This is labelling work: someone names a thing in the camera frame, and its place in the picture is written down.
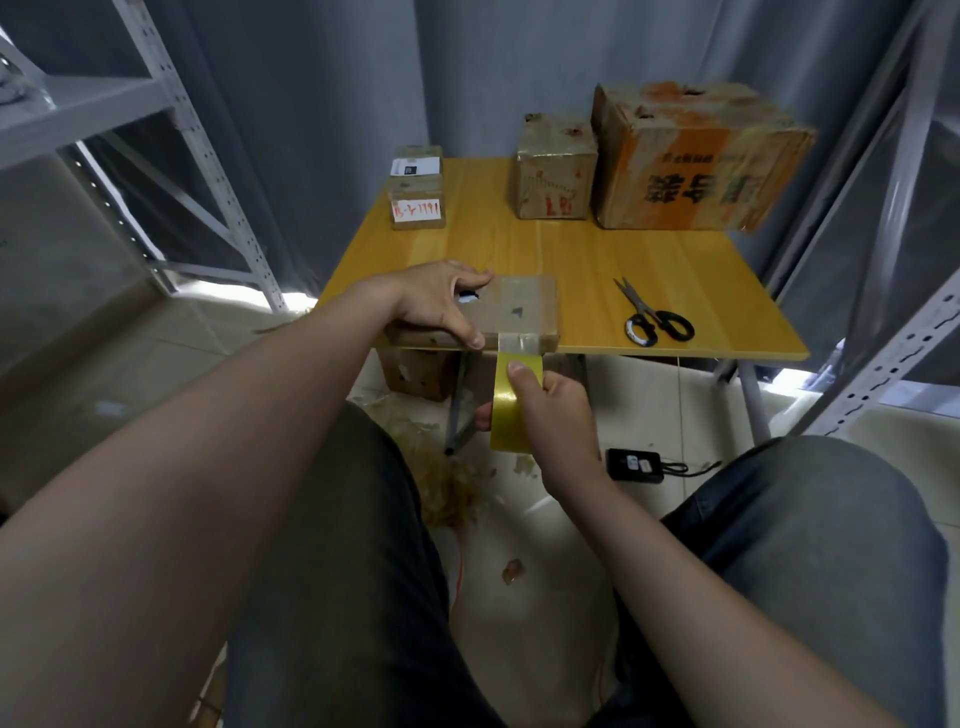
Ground large orange print cardboard box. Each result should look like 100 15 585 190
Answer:
591 82 819 233

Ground person's left hand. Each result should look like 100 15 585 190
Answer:
367 259 495 351

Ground black power adapter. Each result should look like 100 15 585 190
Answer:
604 447 666 483

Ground medium brown cardboard box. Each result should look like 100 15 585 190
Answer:
513 112 600 222

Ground black adapter cable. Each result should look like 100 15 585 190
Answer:
661 457 725 480

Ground black-handled scissors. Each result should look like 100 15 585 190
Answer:
612 276 698 350

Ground long white-labelled cardboard box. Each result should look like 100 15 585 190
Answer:
387 145 447 230

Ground grey curtain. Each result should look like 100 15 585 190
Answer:
30 0 960 302

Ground person's right hand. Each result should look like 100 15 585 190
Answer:
477 360 605 500

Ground person's right leg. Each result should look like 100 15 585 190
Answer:
592 435 950 728

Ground yellow wooden table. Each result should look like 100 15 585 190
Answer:
307 156 812 455

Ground small cardboard box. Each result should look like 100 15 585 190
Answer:
382 274 563 356

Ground plain brown cardboard box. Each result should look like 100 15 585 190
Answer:
375 348 464 401

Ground tape scraps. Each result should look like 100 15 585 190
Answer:
367 390 504 530

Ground person's right forearm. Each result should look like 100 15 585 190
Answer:
543 468 902 728

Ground yellow tape roll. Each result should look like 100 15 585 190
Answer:
489 352 548 456

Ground person's left forearm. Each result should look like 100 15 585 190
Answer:
0 282 410 728

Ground grey metal shelf unit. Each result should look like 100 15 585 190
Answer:
0 0 290 314
762 0 960 440

